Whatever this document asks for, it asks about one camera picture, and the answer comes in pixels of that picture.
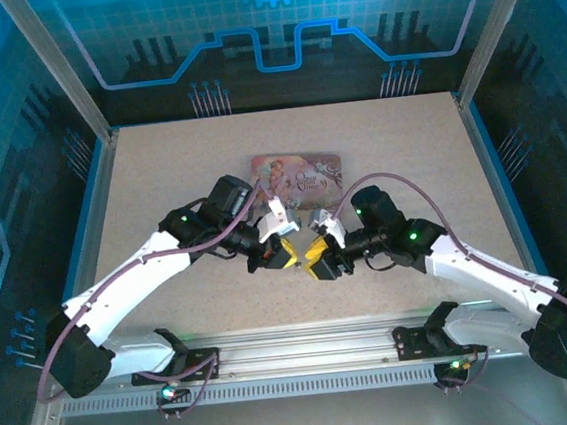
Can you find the aluminium table side rail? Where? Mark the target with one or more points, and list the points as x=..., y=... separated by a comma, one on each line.
x=102, y=190
x=484, y=153

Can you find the left controller board with LED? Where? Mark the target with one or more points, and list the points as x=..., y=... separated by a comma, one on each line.
x=168, y=393

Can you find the right controller board with LED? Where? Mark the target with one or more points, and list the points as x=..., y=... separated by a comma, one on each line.
x=454, y=365

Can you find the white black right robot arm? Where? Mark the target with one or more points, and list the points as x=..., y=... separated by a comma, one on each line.
x=490, y=273

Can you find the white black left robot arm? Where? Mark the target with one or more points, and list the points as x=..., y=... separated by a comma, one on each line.
x=120, y=288

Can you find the aluminium frame post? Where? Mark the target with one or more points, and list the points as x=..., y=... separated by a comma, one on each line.
x=58, y=68
x=496, y=26

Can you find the controller board with led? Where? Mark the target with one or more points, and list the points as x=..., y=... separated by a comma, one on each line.
x=168, y=393
x=454, y=365

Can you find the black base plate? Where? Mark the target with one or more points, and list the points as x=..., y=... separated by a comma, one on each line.
x=202, y=357
x=409, y=342

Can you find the aluminium mounting rail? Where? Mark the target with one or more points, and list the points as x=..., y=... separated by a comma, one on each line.
x=306, y=346

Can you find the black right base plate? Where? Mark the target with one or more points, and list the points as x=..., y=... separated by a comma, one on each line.
x=409, y=342

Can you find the pink decorated keepsake box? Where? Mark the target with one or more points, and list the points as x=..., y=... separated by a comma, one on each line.
x=310, y=180

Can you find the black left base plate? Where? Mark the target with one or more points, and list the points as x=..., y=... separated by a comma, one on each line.
x=202, y=357

